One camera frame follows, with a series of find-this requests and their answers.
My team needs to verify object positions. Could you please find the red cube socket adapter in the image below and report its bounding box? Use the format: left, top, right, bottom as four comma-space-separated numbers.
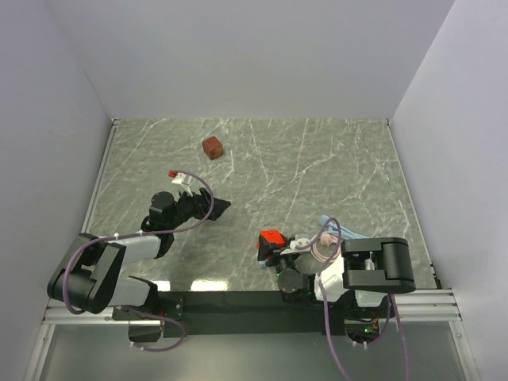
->
256, 229, 287, 249

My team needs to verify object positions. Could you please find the blue power strip cable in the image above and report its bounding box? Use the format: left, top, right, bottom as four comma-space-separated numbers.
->
317, 214, 370, 241

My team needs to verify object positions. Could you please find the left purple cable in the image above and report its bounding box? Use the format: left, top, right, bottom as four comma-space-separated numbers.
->
62, 170, 217, 353

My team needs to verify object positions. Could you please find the black base beam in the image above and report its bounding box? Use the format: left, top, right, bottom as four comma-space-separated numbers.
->
113, 292, 325, 343

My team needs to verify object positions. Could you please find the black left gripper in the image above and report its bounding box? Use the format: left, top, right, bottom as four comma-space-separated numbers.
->
167, 184, 230, 231

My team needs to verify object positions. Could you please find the dark red cube adapter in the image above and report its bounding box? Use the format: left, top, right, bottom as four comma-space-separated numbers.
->
202, 136, 224, 160

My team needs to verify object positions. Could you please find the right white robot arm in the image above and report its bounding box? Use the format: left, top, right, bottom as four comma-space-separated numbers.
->
256, 230, 416, 317

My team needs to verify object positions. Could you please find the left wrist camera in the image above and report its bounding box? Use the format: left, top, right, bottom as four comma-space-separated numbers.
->
168, 170, 195, 197

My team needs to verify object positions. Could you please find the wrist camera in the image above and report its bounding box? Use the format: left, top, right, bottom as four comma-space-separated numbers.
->
168, 170, 195, 197
281, 235, 311, 255

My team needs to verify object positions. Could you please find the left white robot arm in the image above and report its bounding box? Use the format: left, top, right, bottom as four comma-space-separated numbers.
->
66, 188, 231, 319

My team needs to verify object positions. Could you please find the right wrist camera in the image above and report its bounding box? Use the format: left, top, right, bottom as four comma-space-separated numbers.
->
281, 235, 311, 255

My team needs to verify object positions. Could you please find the pink coiled power cable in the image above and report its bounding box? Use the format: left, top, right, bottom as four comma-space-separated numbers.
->
309, 232, 344, 264

